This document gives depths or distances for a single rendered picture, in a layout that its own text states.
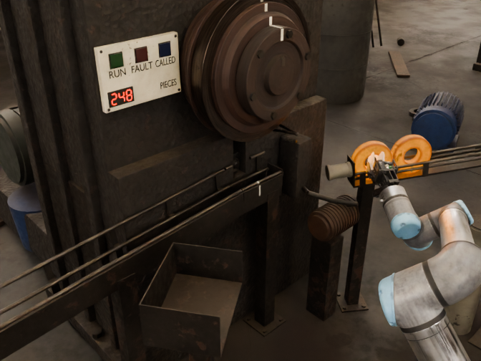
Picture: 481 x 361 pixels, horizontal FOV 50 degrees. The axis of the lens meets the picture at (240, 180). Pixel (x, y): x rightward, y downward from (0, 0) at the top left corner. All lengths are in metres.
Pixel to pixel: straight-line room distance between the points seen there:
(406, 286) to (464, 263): 0.14
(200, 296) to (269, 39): 0.75
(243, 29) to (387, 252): 1.58
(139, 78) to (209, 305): 0.67
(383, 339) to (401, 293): 0.99
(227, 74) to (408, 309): 0.79
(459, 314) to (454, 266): 1.02
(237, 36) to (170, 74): 0.23
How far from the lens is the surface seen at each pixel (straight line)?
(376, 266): 2.65
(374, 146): 1.99
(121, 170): 1.59
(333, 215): 2.00
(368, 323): 2.34
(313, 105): 2.07
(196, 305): 1.48
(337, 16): 4.32
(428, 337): 1.35
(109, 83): 1.48
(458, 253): 1.34
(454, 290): 1.31
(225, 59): 1.51
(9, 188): 2.95
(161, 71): 1.57
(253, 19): 1.55
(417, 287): 1.31
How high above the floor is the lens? 1.60
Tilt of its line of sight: 29 degrees down
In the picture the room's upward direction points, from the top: straight up
